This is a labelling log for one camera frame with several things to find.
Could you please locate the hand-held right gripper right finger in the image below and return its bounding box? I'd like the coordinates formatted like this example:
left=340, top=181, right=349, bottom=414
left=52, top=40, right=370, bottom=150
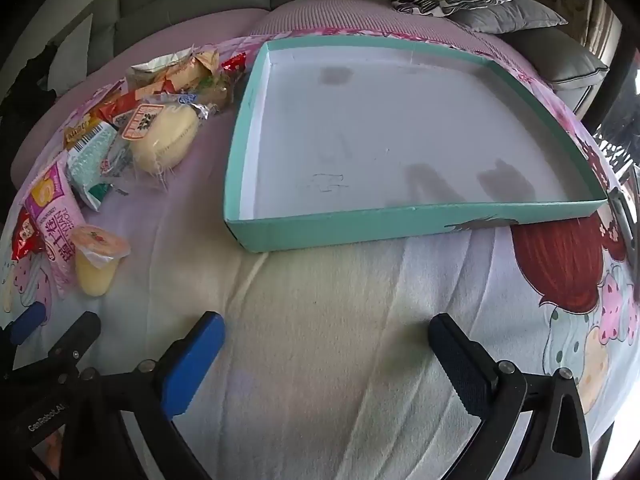
left=427, top=312, right=593, bottom=480

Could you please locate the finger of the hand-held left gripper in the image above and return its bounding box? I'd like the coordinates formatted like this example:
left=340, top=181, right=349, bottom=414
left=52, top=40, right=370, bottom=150
left=0, top=302, right=48, bottom=348
left=30, top=311, right=102, bottom=386

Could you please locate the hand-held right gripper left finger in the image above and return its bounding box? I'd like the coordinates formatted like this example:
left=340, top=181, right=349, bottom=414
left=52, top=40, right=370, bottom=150
left=70, top=311, right=226, bottom=480

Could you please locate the yellow jelly cup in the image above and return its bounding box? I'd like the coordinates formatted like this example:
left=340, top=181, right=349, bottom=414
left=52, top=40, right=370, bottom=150
left=74, top=225, right=131, bottom=297

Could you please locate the small red snack packet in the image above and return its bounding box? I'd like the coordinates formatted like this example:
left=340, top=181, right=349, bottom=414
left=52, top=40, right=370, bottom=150
left=10, top=210, right=46, bottom=261

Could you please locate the pink purple snack packet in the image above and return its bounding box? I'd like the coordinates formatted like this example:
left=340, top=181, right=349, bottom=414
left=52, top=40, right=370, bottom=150
left=25, top=160, right=88, bottom=298

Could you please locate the green white snack packet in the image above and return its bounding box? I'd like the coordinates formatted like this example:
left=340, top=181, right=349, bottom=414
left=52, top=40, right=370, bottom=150
left=65, top=122, right=131, bottom=211

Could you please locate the yellow snack packet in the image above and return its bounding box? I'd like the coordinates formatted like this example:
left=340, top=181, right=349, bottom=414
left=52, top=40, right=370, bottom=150
left=62, top=115, right=107, bottom=152

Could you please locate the shallow teal cardboard box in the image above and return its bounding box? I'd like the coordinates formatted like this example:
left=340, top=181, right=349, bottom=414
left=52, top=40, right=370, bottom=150
left=223, top=35, right=608, bottom=253

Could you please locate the beige orange snack packet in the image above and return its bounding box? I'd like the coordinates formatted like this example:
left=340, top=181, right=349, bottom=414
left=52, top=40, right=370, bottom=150
left=165, top=55, right=221, bottom=92

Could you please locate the silver foil snack packet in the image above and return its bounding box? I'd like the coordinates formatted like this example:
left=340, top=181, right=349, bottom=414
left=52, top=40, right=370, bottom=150
left=131, top=47, right=196, bottom=78

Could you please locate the printed cartoon blanket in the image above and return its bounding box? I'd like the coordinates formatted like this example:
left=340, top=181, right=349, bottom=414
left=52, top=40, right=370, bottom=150
left=0, top=30, right=640, bottom=480

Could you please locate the round yellow cake packet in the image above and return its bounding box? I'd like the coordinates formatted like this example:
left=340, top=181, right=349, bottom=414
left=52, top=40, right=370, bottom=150
left=117, top=91, right=221, bottom=186

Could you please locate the shiny metal object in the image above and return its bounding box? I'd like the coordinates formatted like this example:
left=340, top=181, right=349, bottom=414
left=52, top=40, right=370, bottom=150
left=607, top=185, right=640, bottom=256

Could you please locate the red brown snack packet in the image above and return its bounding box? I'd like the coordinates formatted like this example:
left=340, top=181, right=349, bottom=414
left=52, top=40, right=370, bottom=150
left=95, top=91, right=151, bottom=116

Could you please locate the black clothing heap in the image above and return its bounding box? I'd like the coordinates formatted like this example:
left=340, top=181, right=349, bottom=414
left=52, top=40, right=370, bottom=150
left=0, top=42, right=66, bottom=126

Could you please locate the light grey cushion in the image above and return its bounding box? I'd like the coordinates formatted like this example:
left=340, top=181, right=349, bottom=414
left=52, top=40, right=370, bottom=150
left=50, top=12, right=96, bottom=98

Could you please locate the red candy packet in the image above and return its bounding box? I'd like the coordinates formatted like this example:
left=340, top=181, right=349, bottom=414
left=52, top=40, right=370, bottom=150
left=220, top=51, right=248, bottom=85

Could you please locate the plain grey pillow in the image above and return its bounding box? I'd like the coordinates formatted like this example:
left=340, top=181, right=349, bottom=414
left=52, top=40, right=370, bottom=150
left=450, top=0, right=571, bottom=36

